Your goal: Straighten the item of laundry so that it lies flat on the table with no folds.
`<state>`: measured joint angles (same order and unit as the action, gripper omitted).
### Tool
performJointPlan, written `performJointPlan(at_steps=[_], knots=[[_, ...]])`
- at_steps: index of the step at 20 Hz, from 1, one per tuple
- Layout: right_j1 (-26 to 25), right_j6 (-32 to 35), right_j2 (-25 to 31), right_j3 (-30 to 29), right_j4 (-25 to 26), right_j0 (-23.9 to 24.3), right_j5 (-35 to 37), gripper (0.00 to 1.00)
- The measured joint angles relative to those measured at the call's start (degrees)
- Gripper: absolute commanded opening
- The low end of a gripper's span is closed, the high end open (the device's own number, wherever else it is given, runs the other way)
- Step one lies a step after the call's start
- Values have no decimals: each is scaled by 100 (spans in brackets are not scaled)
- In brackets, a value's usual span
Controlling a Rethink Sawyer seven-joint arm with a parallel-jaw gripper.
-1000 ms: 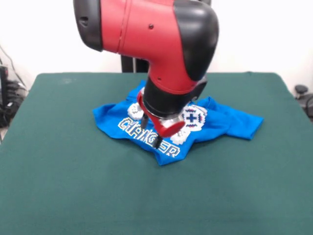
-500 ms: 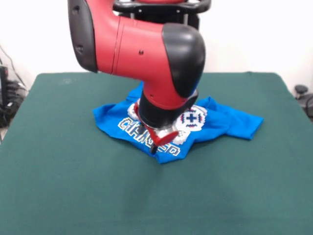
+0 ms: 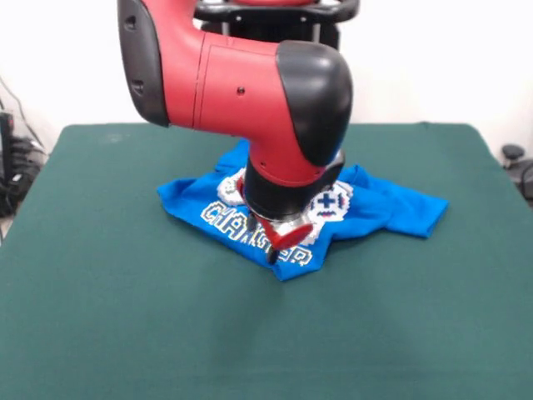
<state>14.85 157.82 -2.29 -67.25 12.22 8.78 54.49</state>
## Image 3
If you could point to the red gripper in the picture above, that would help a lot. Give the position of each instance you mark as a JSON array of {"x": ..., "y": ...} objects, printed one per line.
[{"x": 287, "y": 237}]

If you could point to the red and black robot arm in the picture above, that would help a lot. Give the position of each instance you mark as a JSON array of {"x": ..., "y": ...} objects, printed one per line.
[{"x": 250, "y": 104}]

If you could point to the black office chair base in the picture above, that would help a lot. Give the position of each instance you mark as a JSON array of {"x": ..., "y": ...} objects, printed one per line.
[{"x": 520, "y": 166}]

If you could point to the black box device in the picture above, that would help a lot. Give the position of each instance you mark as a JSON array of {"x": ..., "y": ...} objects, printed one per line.
[{"x": 6, "y": 141}]

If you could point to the blue printed shirt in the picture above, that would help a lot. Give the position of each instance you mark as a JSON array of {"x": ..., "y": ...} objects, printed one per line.
[{"x": 395, "y": 204}]

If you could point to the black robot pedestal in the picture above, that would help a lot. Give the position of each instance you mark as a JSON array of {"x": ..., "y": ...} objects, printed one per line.
[{"x": 291, "y": 25}]

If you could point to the dark green table cloth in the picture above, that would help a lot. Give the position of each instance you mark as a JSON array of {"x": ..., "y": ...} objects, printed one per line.
[{"x": 104, "y": 312}]

